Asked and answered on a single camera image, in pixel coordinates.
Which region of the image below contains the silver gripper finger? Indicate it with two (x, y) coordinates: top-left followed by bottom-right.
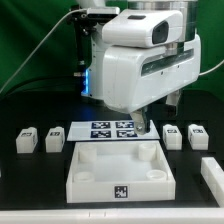
(166, 90), (182, 116)
(130, 108), (150, 135)

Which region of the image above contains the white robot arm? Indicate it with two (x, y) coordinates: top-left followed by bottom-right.
(77, 0), (201, 135)

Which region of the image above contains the white square tabletop tray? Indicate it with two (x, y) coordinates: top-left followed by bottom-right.
(66, 141), (176, 203)

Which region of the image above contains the grey camera cable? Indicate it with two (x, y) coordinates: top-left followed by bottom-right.
(0, 9), (88, 96)

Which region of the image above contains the white L-shaped obstacle wall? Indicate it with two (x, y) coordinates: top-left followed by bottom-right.
(201, 157), (224, 208)

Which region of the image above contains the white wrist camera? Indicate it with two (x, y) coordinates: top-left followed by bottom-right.
(102, 9), (183, 48)

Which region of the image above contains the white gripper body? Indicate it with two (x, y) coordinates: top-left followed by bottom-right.
(103, 35), (201, 113)

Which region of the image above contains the camera on black mount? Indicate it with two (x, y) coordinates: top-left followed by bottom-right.
(67, 5), (120, 100)

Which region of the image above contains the white front table rail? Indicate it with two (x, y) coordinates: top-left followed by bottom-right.
(0, 208), (224, 224)

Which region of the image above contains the white sheet with tags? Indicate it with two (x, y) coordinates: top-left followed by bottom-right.
(67, 120), (159, 141)

